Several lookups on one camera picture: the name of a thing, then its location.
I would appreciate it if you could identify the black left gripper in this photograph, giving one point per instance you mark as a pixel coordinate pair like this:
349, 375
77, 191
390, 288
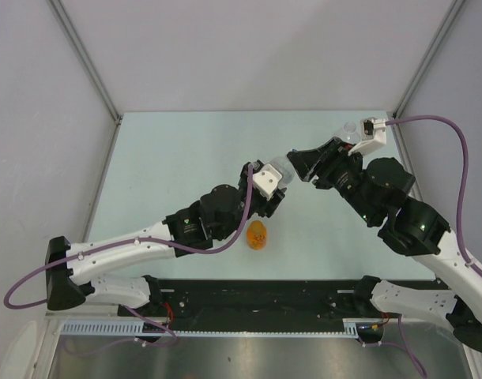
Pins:
268, 207

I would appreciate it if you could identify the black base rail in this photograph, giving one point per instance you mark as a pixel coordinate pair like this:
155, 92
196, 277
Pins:
281, 306

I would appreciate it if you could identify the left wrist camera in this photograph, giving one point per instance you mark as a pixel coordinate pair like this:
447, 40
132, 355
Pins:
266, 181

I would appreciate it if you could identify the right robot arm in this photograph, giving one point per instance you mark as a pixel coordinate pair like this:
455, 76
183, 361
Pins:
379, 193

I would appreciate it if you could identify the clear bottle blue cap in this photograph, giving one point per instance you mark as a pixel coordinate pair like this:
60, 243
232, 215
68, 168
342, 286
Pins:
285, 168

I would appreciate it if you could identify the large clear bottle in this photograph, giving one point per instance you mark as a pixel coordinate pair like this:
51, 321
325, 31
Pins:
348, 133

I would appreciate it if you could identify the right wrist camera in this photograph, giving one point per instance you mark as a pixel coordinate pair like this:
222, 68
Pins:
373, 136

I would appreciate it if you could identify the aluminium frame post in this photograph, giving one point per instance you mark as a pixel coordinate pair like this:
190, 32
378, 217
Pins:
437, 42
73, 37

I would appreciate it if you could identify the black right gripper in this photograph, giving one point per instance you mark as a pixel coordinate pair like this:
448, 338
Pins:
306, 162

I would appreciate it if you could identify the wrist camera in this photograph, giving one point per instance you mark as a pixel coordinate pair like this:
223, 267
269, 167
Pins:
266, 181
373, 136

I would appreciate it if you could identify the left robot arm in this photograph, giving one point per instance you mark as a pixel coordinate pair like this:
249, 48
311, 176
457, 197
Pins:
84, 272

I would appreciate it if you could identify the left aluminium frame post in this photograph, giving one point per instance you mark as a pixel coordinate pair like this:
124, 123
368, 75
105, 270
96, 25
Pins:
73, 37

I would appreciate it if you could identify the right aluminium frame post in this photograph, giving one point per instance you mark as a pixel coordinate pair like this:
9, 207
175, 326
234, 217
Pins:
437, 42

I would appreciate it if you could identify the orange juice bottle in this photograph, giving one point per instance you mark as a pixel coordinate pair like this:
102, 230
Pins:
256, 235

